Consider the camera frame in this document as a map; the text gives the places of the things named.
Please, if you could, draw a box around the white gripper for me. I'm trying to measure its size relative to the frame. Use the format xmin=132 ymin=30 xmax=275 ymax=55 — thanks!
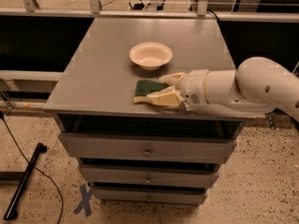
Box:
xmin=147 ymin=69 xmax=209 ymax=111

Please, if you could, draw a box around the black floor cable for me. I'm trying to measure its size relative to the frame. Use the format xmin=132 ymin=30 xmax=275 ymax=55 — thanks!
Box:
xmin=0 ymin=110 xmax=64 ymax=224

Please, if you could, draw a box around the middle grey drawer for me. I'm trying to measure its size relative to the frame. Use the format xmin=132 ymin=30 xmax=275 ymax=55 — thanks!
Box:
xmin=78 ymin=164 xmax=219 ymax=189

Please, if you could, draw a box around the grey drawer cabinet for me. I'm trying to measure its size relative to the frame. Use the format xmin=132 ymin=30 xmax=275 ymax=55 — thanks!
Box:
xmin=44 ymin=18 xmax=249 ymax=194

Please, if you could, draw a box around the white paper bowl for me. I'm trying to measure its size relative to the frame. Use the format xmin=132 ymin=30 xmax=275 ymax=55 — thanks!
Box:
xmin=129 ymin=42 xmax=173 ymax=71

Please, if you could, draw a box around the green and yellow sponge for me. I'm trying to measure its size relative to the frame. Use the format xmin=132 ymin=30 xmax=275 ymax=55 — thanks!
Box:
xmin=134 ymin=79 xmax=168 ymax=104

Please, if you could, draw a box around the grey drawer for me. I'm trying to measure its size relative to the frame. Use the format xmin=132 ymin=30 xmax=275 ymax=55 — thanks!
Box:
xmin=92 ymin=187 xmax=207 ymax=205
xmin=59 ymin=133 xmax=236 ymax=164
xmin=78 ymin=164 xmax=219 ymax=189

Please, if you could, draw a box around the black metal stand leg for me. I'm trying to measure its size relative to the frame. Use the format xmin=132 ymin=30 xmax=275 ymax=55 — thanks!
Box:
xmin=0 ymin=143 xmax=47 ymax=220

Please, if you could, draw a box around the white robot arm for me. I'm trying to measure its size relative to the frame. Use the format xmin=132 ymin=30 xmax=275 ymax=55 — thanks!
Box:
xmin=147 ymin=57 xmax=299 ymax=120

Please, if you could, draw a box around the grey tape cross mark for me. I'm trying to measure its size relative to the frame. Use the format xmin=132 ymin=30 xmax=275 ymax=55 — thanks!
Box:
xmin=74 ymin=185 xmax=93 ymax=217

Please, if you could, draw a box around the bottom grey drawer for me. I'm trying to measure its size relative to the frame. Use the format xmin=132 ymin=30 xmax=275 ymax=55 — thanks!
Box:
xmin=92 ymin=187 xmax=207 ymax=205

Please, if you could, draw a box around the top grey drawer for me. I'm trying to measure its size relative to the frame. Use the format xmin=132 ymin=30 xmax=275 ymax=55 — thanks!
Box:
xmin=59 ymin=133 xmax=236 ymax=164

